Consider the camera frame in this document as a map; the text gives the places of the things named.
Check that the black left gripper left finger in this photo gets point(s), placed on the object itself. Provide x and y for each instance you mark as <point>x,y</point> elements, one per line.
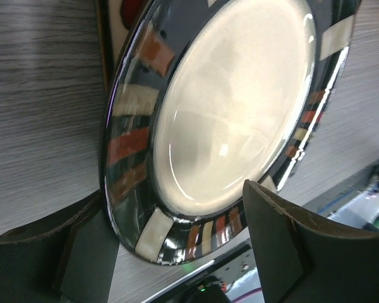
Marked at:
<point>68,256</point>

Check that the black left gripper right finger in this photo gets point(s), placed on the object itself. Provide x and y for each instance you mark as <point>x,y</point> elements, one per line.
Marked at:
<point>304,257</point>

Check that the black striped-rim round plate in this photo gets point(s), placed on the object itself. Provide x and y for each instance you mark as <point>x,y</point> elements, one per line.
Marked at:
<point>209,94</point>

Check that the square floral ceramic plate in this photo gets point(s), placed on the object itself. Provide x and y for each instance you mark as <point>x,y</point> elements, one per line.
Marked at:
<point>114,21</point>

